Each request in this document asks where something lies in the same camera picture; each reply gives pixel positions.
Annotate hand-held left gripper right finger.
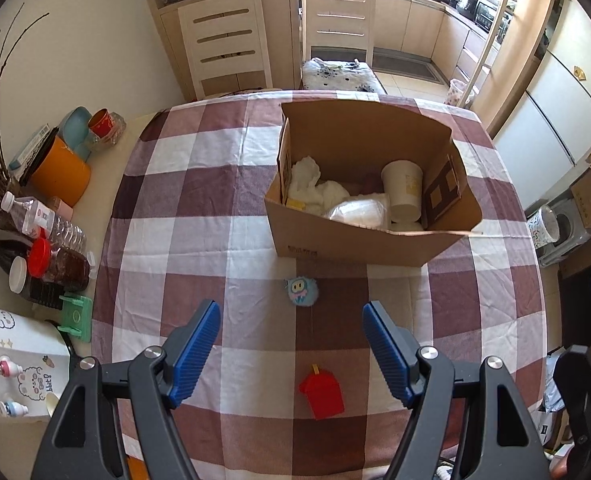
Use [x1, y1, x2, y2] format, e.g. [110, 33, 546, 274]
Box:
[362, 301, 551, 480]

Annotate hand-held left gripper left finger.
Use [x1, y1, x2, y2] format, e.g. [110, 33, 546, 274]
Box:
[30, 299, 222, 480]

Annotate red house-shaped box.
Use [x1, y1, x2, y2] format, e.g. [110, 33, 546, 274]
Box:
[299, 364, 346, 421]

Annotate blue fluffy toy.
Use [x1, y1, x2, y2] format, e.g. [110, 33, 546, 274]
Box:
[285, 276, 319, 307]

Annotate brown cardboard box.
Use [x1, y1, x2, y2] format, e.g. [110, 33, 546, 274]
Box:
[264, 99, 483, 267]

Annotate white pack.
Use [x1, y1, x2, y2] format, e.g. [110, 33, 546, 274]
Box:
[324, 198, 392, 231]

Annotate white paper cup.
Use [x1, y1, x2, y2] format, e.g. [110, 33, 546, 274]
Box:
[380, 159, 425, 224]

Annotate white fluffy plush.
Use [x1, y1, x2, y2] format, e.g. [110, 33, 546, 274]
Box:
[295, 180, 352, 214]

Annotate white tissue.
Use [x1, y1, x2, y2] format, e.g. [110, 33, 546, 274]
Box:
[290, 156, 323, 196]

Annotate cream desktop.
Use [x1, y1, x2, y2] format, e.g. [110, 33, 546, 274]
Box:
[0, 109, 168, 361]

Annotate grey stool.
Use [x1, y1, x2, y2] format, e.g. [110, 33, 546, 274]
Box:
[538, 200, 591, 268]

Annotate patterned white bin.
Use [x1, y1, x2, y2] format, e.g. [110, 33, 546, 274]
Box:
[527, 206, 561, 250]

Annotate green plastic holder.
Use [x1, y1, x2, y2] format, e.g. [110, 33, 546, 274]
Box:
[58, 294, 93, 343]

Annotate checked tablecloth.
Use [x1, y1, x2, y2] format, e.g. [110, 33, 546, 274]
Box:
[90, 89, 549, 480]

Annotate red-lidded jar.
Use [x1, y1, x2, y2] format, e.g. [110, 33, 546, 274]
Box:
[28, 237, 92, 293]

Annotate dark bottle white cap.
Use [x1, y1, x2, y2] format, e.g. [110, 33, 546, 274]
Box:
[8, 256, 66, 311]

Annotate white cartoon-print box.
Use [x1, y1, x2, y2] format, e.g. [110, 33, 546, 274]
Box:
[0, 301, 72, 423]

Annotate white refrigerator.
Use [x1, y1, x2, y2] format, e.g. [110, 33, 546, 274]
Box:
[493, 0, 591, 211]

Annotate clear water bottle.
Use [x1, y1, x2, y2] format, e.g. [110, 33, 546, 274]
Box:
[1, 192, 87, 253]

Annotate dark glass bottle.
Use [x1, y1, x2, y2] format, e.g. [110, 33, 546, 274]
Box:
[0, 230, 33, 271]

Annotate orange canister black lid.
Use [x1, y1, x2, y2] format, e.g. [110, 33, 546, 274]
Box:
[18, 127, 92, 208]

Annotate clear glass cup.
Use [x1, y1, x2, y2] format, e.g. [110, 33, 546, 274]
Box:
[88, 112, 127, 148]

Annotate red cup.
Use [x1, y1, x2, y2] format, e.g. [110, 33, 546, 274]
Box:
[88, 108, 112, 138]

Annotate patterned wastebasket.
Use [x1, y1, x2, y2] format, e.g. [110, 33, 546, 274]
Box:
[448, 79, 476, 107]

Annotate white flat carton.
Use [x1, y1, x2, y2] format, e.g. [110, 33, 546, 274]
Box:
[8, 124, 51, 171]

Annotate printed chair cushion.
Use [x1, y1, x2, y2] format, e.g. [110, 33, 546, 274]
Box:
[301, 58, 379, 95]

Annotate dark floor mat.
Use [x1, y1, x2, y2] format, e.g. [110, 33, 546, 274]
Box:
[373, 51, 441, 83]

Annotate white slatted chair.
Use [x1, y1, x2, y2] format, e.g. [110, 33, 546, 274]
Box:
[178, 0, 274, 101]
[301, 0, 377, 66]

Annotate toaster oven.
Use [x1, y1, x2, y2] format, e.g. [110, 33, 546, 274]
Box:
[474, 0, 501, 31]

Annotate kitchen base cabinets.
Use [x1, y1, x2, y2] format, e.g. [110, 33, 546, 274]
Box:
[375, 0, 506, 86]

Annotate beige display cabinet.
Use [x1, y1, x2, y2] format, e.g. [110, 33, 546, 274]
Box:
[135, 0, 301, 103]

